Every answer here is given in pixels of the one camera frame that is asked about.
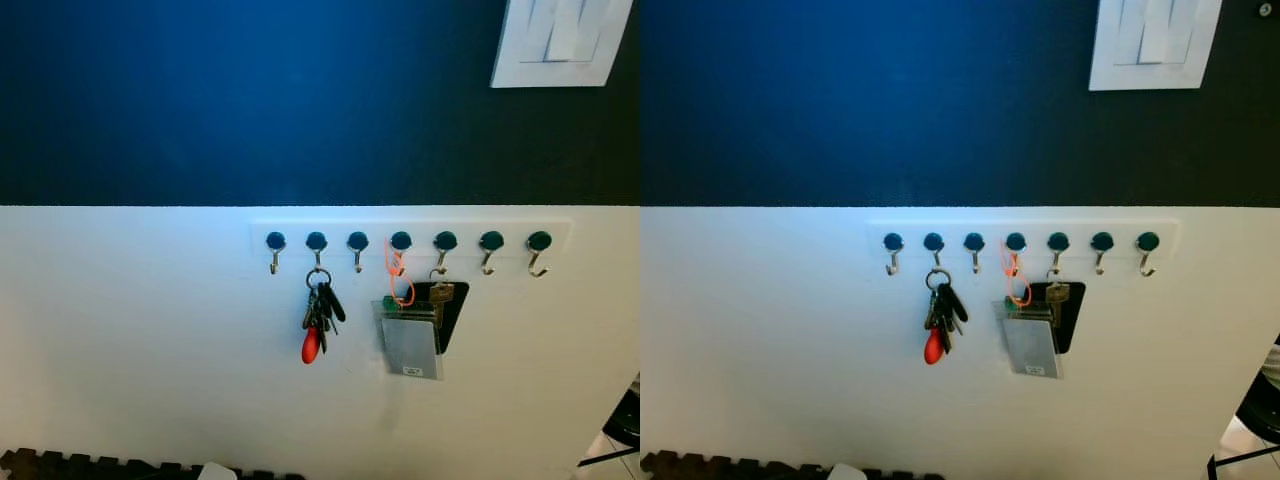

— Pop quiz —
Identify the black chair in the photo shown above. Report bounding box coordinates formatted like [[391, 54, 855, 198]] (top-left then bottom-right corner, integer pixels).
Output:
[[578, 375, 641, 469], [1207, 340, 1280, 480]]

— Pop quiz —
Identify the black key tag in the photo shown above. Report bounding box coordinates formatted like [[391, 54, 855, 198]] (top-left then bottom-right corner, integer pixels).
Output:
[[400, 281, 470, 354], [1025, 282, 1087, 356]]

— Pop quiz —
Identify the brass key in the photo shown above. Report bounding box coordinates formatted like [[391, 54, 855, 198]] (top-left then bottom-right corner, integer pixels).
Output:
[[429, 270, 456, 326], [1045, 270, 1071, 329]]

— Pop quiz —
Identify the dark brown puzzle floor mat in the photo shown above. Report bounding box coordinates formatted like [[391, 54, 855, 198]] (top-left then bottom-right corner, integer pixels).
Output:
[[640, 450, 946, 480], [0, 448, 306, 480]]

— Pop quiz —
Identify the grey card holder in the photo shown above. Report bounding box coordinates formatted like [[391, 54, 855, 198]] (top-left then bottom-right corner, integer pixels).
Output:
[[372, 296, 444, 381], [992, 298, 1063, 380]]

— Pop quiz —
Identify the key bunch with red fob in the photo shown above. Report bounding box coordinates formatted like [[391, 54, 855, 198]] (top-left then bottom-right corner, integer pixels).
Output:
[[923, 268, 969, 365], [301, 268, 347, 365]]

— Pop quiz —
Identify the white light switch plate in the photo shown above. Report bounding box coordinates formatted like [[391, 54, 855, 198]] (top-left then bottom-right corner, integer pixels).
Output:
[[490, 0, 636, 89], [1088, 0, 1224, 92]]

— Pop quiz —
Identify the orange cord loop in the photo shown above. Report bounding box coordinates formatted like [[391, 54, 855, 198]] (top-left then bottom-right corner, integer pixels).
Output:
[[384, 238, 416, 308], [1001, 239, 1032, 308]]

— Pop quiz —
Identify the white wall hook rail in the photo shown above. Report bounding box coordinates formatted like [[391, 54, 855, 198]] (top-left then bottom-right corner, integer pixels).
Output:
[[866, 219, 1181, 264], [250, 218, 574, 264]]

